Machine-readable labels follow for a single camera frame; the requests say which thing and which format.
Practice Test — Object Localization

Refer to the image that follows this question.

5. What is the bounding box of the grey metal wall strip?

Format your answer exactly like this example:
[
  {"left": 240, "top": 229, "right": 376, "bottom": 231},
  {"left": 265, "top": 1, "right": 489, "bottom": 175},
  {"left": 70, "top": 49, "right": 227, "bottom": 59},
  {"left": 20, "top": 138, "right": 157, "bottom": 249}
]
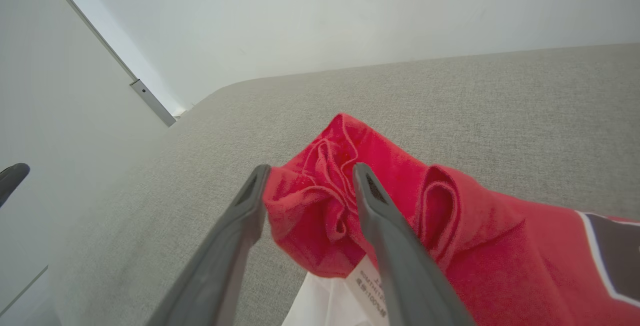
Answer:
[{"left": 39, "top": 0, "right": 177, "bottom": 127}]

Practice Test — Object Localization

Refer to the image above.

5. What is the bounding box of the red and white t-shirt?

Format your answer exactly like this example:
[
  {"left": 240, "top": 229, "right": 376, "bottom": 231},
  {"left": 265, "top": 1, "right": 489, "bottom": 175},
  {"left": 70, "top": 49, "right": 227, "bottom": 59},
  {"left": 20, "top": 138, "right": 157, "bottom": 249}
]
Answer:
[{"left": 262, "top": 112, "right": 640, "bottom": 326}]

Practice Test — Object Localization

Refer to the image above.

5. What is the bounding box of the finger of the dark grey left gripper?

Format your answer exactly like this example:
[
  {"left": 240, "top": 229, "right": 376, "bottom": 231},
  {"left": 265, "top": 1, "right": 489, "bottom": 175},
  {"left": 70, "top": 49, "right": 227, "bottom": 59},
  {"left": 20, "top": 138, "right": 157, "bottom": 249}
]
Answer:
[{"left": 0, "top": 163, "right": 31, "bottom": 206}]

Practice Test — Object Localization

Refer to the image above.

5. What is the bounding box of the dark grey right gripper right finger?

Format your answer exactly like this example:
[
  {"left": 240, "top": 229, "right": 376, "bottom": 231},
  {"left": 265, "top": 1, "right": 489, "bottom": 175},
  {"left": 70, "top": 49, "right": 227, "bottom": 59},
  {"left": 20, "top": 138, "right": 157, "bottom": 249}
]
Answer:
[{"left": 352, "top": 162, "right": 476, "bottom": 326}]

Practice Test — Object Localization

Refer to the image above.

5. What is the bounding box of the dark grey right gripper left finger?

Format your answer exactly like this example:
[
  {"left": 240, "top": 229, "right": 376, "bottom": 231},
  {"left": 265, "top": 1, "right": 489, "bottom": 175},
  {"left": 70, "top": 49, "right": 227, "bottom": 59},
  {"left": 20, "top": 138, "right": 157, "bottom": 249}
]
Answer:
[{"left": 147, "top": 164, "right": 271, "bottom": 326}]

